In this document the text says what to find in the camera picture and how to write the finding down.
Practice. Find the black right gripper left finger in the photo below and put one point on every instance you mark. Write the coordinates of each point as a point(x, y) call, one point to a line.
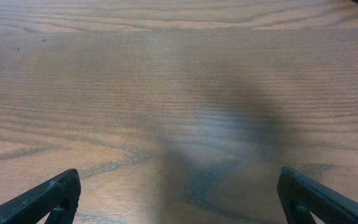
point(57, 199)

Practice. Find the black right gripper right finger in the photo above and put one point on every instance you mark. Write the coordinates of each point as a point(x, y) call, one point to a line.
point(303, 198)

